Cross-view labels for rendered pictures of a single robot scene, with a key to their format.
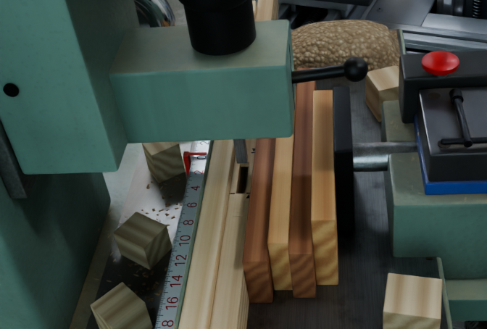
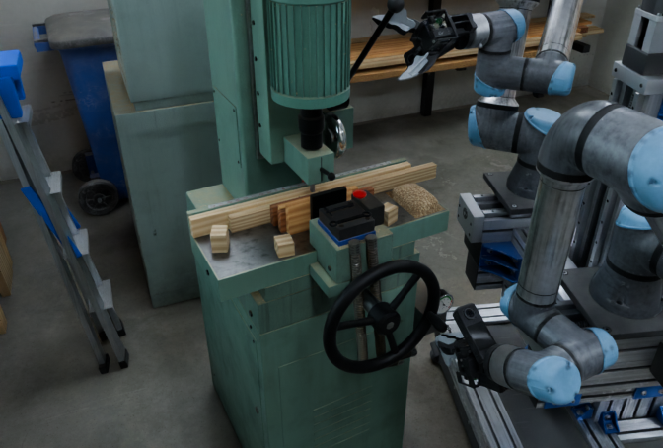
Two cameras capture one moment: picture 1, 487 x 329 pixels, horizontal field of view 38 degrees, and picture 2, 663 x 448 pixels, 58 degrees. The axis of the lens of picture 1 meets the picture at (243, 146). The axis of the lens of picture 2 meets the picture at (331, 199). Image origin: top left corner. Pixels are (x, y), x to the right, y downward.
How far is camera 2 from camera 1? 1.11 m
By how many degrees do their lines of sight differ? 43
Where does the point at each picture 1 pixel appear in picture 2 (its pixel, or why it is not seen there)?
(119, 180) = not seen: hidden behind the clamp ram
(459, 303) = (311, 268)
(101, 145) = (269, 153)
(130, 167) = not seen: hidden behind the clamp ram
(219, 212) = (285, 195)
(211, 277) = (259, 202)
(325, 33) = (407, 187)
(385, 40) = (422, 203)
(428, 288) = (288, 241)
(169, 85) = (291, 148)
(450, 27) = not seen: hidden behind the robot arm
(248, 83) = (302, 159)
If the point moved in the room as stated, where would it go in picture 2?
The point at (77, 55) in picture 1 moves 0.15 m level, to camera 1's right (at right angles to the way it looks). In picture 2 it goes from (268, 123) to (305, 145)
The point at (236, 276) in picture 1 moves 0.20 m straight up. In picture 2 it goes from (266, 208) to (261, 130)
